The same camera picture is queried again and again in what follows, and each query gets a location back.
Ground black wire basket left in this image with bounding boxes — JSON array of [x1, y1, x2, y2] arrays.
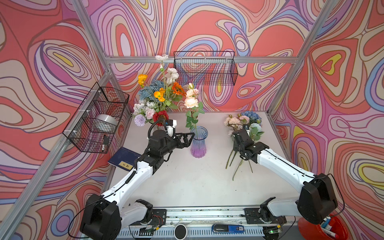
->
[[63, 83, 130, 154]]

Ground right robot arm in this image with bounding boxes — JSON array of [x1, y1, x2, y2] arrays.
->
[[232, 129, 338, 225]]

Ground purple blue glass vase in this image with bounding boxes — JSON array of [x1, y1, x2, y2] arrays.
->
[[190, 126, 208, 159]]

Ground round black speaker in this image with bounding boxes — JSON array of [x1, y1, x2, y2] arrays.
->
[[174, 224, 188, 240]]

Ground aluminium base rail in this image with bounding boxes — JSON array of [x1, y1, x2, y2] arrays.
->
[[117, 205, 299, 240]]

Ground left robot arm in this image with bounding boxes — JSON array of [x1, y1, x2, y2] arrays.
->
[[80, 120, 195, 240]]

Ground red flower with leaf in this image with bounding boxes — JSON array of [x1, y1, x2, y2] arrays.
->
[[153, 111, 169, 127]]

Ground black wire basket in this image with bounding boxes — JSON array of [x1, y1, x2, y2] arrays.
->
[[63, 83, 130, 154], [174, 50, 238, 86]]

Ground white poppy stem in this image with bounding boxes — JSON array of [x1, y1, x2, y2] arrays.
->
[[155, 55, 179, 88]]

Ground orange sunflower stem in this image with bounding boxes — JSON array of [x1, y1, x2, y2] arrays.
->
[[172, 82, 186, 97]]

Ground orange poppy stem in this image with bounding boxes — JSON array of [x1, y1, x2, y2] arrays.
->
[[138, 74, 166, 104]]

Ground mixed flower bouquet pile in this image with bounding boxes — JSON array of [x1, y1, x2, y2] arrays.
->
[[224, 111, 264, 180]]

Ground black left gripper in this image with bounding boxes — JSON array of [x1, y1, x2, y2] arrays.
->
[[158, 132, 194, 159]]

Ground black wire basket back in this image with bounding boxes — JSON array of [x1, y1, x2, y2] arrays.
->
[[174, 50, 238, 86]]

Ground blue black device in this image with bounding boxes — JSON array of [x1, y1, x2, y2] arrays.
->
[[212, 224, 245, 234]]

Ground dark blue notebook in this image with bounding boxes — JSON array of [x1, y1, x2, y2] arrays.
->
[[108, 147, 141, 172]]

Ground red pen cup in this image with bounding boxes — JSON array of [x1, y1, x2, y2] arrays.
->
[[298, 216, 349, 240]]

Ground white tape roll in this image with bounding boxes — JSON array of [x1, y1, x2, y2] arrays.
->
[[94, 114, 118, 133]]

